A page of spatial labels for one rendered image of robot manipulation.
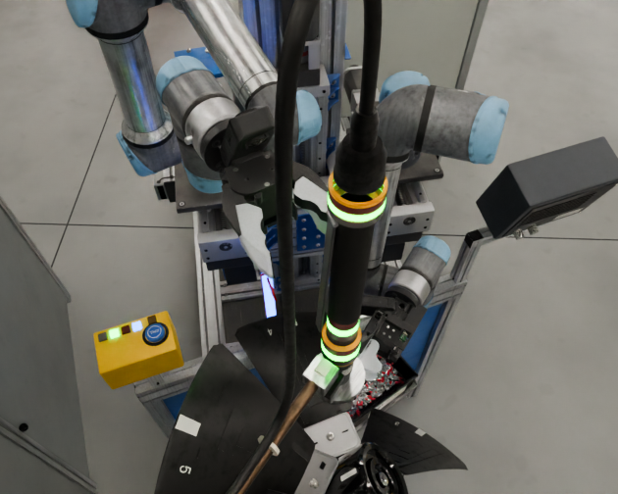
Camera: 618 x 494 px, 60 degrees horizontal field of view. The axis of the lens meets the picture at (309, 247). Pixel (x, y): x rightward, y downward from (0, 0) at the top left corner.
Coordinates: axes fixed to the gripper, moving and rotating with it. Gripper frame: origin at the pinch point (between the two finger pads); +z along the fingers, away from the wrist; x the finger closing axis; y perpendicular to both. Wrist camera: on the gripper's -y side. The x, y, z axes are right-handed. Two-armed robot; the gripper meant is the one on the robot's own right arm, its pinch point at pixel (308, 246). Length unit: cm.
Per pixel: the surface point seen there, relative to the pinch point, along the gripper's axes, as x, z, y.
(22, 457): 62, -43, 104
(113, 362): 28, -32, 59
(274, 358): 0.9, -10.9, 47.7
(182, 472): 21.4, 6.2, 24.7
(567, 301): -145, -18, 166
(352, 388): -0.9, 9.2, 19.7
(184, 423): 18.8, 1.7, 22.3
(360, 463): -0.9, 13.7, 39.8
